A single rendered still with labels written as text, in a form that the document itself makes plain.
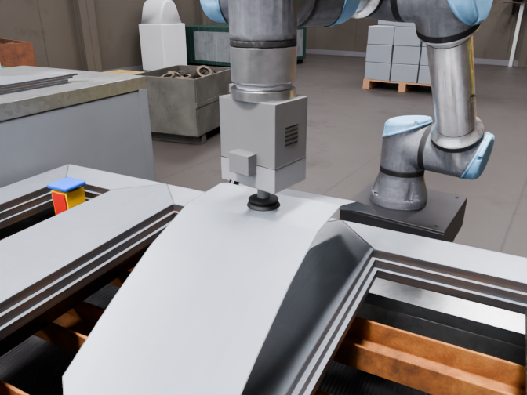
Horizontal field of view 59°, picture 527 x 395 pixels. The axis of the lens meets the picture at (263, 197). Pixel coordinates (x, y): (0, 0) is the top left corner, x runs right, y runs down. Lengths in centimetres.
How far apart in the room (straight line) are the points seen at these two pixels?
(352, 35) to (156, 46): 558
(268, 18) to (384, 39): 724
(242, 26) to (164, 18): 893
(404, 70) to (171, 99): 422
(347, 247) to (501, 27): 1126
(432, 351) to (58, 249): 69
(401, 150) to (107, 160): 88
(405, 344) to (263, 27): 63
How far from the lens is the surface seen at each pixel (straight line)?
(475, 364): 91
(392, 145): 122
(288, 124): 53
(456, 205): 134
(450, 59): 99
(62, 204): 115
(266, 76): 51
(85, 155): 146
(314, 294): 72
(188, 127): 449
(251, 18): 51
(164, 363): 48
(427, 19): 94
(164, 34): 936
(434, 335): 109
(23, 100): 132
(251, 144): 54
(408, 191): 126
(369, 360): 86
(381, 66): 777
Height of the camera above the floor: 127
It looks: 23 degrees down
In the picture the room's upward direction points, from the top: straight up
